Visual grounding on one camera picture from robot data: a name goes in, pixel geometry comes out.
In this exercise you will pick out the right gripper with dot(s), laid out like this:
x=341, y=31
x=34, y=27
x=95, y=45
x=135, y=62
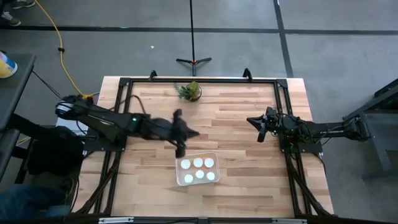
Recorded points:
x=270, y=123

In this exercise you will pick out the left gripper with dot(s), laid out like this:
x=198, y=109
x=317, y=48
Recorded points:
x=179, y=137

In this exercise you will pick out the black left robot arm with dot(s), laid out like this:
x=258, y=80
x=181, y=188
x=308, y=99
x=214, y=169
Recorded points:
x=109, y=121

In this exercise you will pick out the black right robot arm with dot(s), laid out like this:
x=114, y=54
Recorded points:
x=317, y=127

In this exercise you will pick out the clear plastic basket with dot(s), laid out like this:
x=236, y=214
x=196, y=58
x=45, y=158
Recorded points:
x=178, y=172

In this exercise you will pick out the green succulent plant in pot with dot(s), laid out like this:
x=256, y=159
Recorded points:
x=190, y=91

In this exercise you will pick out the black tripod stand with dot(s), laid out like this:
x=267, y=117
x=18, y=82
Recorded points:
x=192, y=46

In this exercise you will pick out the grey metal crossbar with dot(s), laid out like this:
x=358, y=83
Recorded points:
x=202, y=221

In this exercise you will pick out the black bag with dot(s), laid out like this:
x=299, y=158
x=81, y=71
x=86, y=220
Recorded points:
x=53, y=158

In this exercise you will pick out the person's leg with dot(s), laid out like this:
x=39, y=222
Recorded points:
x=28, y=202

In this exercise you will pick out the black side table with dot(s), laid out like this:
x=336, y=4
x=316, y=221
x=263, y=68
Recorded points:
x=15, y=90

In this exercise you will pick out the yellow and blue container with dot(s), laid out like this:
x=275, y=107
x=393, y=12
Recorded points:
x=6, y=67

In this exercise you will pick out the person's shoe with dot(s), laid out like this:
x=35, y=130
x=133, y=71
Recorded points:
x=10, y=19
x=24, y=3

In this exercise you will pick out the black aluminium table frame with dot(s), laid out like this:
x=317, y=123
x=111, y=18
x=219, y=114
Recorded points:
x=202, y=80

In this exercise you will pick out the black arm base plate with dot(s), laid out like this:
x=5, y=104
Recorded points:
x=105, y=147
x=311, y=147

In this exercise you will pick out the grey metal table frame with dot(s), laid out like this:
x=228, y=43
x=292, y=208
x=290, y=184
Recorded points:
x=377, y=149

